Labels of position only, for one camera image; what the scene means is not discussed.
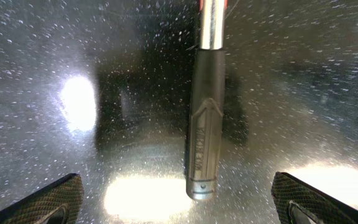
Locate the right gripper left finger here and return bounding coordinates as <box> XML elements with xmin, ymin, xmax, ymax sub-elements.
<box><xmin>0</xmin><ymin>173</ymin><xmax>85</xmax><ymax>224</ymax></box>

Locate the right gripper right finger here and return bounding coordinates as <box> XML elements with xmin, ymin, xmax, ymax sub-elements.
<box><xmin>271</xmin><ymin>171</ymin><xmax>358</xmax><ymax>224</ymax></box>

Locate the hammer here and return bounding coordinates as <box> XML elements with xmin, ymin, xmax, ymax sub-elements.
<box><xmin>184</xmin><ymin>0</ymin><xmax>229</xmax><ymax>200</ymax></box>

